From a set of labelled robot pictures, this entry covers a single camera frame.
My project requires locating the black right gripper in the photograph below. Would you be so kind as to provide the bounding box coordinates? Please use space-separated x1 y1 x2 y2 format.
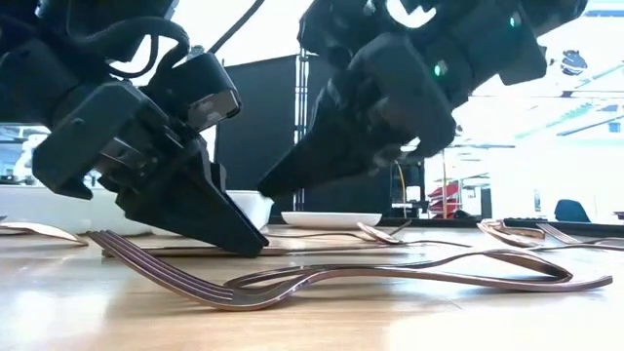
257 33 457 199

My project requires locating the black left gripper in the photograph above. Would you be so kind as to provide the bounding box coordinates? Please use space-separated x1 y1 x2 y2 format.
31 80 269 258

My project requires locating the rose gold table knife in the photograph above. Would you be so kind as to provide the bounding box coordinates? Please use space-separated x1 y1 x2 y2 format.
100 243 409 258

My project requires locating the white round plate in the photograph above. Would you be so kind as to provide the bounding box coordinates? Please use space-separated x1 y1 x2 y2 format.
281 211 384 231

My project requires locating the black folding screen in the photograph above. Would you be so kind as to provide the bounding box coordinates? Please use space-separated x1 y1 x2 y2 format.
214 48 396 220

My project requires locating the black cabinet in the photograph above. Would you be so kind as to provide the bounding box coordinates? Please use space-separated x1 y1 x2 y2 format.
392 160 428 219

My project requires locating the rose gold fork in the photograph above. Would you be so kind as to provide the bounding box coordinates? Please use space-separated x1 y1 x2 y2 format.
535 222 624 246
86 229 614 312
266 219 414 243

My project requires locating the thin vertical pole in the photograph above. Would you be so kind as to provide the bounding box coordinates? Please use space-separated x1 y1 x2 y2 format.
440 150 449 220

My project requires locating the red storage rack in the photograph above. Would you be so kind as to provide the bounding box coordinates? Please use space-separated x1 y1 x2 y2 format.
427 181 462 218

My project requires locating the white robot figure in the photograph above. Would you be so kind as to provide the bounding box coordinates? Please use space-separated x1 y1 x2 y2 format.
12 134 50 186

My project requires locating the white cutlery organizer tray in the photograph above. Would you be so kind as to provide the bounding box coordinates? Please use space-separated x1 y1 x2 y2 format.
0 184 274 238

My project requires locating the dark blue office chair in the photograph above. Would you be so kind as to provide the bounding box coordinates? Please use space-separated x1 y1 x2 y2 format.
553 198 594 224

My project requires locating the yellow hanging cable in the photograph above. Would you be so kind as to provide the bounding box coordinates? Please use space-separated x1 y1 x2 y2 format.
394 163 409 219

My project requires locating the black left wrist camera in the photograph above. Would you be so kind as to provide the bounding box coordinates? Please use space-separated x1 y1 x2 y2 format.
143 51 244 133

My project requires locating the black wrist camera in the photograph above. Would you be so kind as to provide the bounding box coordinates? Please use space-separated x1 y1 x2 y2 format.
143 51 244 133
296 0 391 69

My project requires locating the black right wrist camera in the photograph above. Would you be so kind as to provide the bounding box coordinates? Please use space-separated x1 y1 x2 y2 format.
296 0 391 69

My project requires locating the black left camera cable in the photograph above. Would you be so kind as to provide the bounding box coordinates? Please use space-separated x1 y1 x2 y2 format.
209 0 267 55

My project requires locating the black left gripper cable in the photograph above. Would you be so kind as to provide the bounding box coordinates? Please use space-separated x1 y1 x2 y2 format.
62 17 192 82

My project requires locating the black ceiling cable reel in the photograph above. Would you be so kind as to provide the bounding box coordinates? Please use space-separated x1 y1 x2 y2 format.
559 48 590 78

